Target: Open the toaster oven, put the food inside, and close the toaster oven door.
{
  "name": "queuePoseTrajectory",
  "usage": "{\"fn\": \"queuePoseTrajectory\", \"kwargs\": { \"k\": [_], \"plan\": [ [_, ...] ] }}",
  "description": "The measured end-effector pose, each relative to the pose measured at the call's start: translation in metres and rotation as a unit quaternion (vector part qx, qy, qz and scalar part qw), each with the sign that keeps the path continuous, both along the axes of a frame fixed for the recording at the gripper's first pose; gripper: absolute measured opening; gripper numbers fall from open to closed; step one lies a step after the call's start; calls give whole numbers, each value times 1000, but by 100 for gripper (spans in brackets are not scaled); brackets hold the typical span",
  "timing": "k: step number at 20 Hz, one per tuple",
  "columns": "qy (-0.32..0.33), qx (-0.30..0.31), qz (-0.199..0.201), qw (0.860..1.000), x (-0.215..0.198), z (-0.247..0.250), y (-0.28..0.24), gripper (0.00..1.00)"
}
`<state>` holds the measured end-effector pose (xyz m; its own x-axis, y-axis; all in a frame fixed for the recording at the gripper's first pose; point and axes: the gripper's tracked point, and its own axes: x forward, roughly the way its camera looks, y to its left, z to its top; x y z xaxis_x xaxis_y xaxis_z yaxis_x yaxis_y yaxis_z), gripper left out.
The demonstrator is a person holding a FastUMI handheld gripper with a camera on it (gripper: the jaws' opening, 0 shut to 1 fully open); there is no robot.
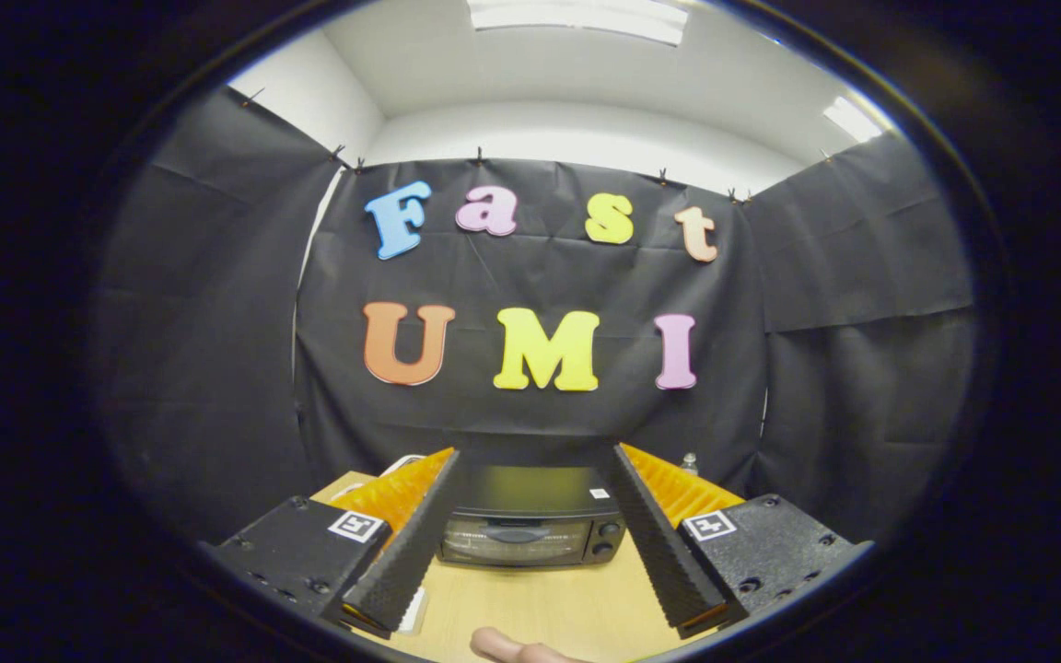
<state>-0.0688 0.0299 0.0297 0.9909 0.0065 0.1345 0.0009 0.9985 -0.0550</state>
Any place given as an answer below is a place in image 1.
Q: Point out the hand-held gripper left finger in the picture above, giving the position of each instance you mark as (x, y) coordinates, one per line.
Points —
(411, 552)

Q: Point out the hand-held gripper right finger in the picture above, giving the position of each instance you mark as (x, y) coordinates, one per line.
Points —
(664, 552)

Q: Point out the black toaster oven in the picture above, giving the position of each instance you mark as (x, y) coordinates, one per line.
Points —
(530, 493)

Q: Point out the black backdrop cloth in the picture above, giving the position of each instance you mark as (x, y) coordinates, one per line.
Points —
(217, 350)

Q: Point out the white rectangular food tray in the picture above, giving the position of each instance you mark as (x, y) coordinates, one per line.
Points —
(415, 612)

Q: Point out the small ceiling light panel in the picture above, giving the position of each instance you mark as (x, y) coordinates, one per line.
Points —
(851, 120)

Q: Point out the long ceiling light panel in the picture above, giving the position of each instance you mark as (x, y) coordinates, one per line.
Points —
(577, 17)

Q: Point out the green label drink bottle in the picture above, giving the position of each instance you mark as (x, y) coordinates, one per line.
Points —
(690, 463)

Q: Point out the white pop-up toaster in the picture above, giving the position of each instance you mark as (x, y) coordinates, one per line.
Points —
(404, 460)

